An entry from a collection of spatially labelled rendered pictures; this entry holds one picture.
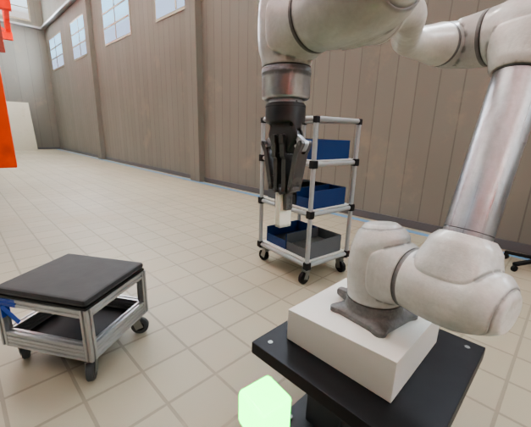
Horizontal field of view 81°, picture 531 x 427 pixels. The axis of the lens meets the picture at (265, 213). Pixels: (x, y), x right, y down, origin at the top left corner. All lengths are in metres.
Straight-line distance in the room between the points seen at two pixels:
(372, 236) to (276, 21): 0.54
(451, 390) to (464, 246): 0.40
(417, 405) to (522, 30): 0.85
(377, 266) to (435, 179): 2.58
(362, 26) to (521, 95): 0.48
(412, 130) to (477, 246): 2.72
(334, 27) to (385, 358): 0.69
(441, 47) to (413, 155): 2.54
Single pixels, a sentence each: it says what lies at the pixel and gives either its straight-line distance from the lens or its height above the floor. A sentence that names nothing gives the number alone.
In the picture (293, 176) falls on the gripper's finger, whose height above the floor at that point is 0.83.
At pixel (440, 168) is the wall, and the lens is 3.35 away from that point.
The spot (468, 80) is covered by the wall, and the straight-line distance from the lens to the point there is 3.35.
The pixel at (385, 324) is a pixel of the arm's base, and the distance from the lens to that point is 0.92.
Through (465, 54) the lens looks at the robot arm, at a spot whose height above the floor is 1.11.
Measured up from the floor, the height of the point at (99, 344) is 0.14.
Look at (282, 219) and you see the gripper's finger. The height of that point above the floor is 0.74.
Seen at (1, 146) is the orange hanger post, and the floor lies 0.71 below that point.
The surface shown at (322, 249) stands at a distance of 2.02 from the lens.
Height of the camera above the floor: 0.91
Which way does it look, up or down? 15 degrees down
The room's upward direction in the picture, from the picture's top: 2 degrees clockwise
